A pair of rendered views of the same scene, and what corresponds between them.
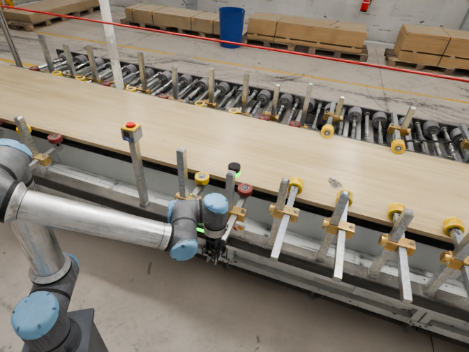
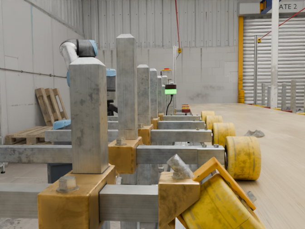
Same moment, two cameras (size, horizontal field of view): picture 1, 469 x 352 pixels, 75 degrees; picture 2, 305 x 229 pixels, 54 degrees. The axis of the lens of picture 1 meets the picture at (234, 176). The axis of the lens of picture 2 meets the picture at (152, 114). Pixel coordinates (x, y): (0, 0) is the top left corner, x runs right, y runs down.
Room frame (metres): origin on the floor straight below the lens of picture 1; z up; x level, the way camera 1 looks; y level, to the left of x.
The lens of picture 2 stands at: (0.74, -1.55, 1.06)
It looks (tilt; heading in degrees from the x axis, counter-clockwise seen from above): 4 degrees down; 79
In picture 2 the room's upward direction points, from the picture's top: 1 degrees counter-clockwise
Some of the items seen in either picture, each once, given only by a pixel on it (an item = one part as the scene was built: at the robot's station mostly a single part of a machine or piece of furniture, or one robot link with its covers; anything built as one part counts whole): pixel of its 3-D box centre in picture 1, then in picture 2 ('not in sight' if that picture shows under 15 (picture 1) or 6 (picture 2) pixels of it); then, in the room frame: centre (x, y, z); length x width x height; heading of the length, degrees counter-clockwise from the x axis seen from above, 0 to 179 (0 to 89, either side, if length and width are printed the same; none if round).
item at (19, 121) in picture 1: (33, 152); (171, 113); (1.45, 1.21, 0.86); 0.03 x 0.03 x 0.48; 73
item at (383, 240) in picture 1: (396, 244); (143, 134); (0.87, -0.72, 0.95); 0.13 x 0.06 x 0.05; 73
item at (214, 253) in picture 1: (213, 242); (105, 111); (0.79, 0.06, 0.97); 0.09 x 0.08 x 0.12; 163
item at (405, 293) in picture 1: (401, 249); (133, 134); (0.84, -0.73, 0.95); 0.50 x 0.04 x 0.04; 163
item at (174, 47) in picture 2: not in sight; (177, 82); (1.86, 2.46, 1.20); 0.15 x 0.12 x 1.00; 73
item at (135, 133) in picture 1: (132, 133); (166, 75); (1.24, 0.51, 1.18); 0.07 x 0.07 x 0.08; 73
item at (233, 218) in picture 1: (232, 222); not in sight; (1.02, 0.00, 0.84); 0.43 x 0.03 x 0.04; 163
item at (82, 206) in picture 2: not in sight; (86, 196); (0.73, -1.20, 0.95); 0.13 x 0.06 x 0.05; 73
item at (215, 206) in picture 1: (215, 211); (106, 79); (0.80, 0.06, 1.14); 0.10 x 0.09 x 0.12; 101
